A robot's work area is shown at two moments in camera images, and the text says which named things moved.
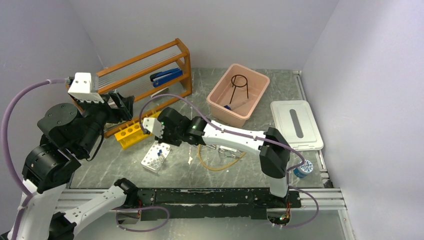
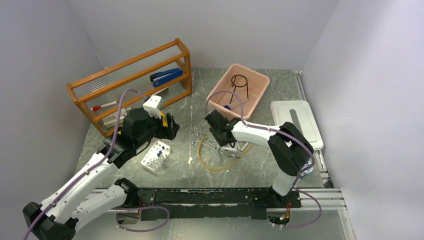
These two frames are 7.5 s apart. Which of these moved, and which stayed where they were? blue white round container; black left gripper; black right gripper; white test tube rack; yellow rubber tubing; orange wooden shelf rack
Moved: black left gripper; black right gripper
Stayed: blue white round container; yellow rubber tubing; white test tube rack; orange wooden shelf rack
